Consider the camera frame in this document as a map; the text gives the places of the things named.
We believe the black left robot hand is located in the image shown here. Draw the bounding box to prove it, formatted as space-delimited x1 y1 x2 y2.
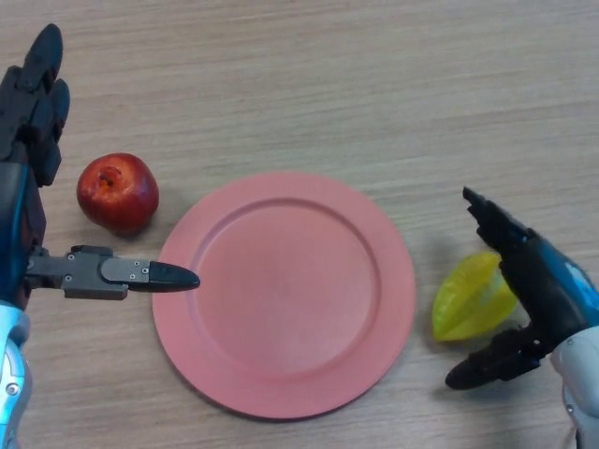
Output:
0 22 201 311

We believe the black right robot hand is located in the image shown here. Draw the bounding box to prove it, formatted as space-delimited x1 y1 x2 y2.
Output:
444 185 599 392

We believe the yellow starfruit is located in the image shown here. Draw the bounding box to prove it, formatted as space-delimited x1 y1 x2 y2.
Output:
431 251 519 343

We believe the pink round plate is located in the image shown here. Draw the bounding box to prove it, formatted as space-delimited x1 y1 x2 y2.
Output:
152 170 416 420

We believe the red apple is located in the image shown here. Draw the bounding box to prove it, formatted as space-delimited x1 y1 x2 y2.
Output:
76 152 160 237

